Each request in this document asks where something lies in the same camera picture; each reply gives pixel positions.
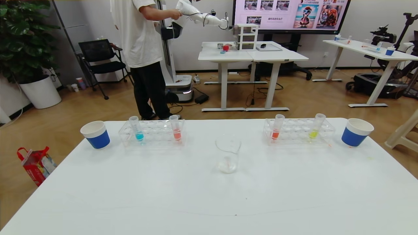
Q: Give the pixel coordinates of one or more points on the red shopping bag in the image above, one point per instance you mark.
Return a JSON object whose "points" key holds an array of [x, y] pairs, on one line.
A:
{"points": [[34, 169]]}

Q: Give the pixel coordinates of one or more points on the clear acrylic test tube rack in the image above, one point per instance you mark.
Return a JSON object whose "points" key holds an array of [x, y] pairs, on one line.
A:
{"points": [[156, 134], [295, 132]]}

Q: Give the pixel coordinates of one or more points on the black camera rig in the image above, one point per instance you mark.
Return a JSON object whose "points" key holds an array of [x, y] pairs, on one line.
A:
{"points": [[383, 33]]}

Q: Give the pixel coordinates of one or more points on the black power adapter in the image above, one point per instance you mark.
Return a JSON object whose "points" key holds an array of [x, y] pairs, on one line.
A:
{"points": [[201, 99]]}

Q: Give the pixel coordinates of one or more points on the black office chair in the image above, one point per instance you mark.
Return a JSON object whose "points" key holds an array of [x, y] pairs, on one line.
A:
{"points": [[98, 52]]}

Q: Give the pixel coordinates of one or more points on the black tripod stand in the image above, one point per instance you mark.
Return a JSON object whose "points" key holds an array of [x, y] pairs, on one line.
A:
{"points": [[409, 19]]}

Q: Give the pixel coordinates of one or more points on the yellow pigment test tube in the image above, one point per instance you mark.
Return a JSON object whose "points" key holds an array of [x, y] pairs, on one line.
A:
{"points": [[314, 133]]}

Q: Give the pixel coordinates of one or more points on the white power strip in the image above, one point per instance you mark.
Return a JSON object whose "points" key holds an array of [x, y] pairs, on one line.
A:
{"points": [[196, 79]]}

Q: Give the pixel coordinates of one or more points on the blue and white paper cup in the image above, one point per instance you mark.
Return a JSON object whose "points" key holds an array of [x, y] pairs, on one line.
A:
{"points": [[98, 138], [354, 136]]}

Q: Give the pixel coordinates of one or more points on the green leafy plant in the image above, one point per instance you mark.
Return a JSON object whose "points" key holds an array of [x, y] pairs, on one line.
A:
{"points": [[23, 39]]}

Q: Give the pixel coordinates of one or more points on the blue pigment test tube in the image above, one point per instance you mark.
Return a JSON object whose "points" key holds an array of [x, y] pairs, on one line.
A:
{"points": [[139, 136]]}

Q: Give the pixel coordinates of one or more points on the large wall display screen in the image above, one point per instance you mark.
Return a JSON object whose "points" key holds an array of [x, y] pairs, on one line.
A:
{"points": [[294, 16]]}

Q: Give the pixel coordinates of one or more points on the person in white shirt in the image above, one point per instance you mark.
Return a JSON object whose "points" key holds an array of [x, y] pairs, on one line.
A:
{"points": [[140, 36]]}

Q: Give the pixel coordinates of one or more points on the clear glass beaker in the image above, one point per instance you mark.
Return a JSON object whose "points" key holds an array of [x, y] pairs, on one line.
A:
{"points": [[228, 164]]}

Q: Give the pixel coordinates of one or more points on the grey flat pad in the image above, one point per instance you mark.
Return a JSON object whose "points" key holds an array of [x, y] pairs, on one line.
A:
{"points": [[272, 48]]}

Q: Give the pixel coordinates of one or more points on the beige plastic stool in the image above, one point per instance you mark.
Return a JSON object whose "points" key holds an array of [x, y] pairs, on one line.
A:
{"points": [[403, 133]]}

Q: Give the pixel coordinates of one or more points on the white plant pot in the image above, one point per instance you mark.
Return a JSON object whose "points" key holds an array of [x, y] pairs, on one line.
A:
{"points": [[40, 93]]}

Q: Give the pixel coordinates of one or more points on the black display stand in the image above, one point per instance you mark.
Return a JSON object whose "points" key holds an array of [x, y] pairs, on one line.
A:
{"points": [[294, 67]]}

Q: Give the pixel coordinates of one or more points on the small white cup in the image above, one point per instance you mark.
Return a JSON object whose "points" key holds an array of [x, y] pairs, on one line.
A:
{"points": [[75, 88]]}

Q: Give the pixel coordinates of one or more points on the small blue paper cup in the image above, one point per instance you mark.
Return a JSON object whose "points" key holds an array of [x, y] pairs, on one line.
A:
{"points": [[390, 51]]}

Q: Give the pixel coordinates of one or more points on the white standing desk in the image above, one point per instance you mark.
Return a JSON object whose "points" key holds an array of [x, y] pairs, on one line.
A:
{"points": [[281, 56], [212, 54], [359, 47]]}

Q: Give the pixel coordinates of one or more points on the red pigment test tube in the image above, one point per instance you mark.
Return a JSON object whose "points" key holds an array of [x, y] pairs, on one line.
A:
{"points": [[276, 133], [176, 133]]}

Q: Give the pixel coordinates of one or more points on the white drawer unit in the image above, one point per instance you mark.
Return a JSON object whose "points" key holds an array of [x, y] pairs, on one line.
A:
{"points": [[246, 37]]}

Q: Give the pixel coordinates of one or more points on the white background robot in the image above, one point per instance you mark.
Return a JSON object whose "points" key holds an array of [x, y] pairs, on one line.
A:
{"points": [[176, 81]]}

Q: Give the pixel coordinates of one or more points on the pink tumbler cup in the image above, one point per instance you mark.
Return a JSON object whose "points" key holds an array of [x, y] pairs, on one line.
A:
{"points": [[81, 84]]}

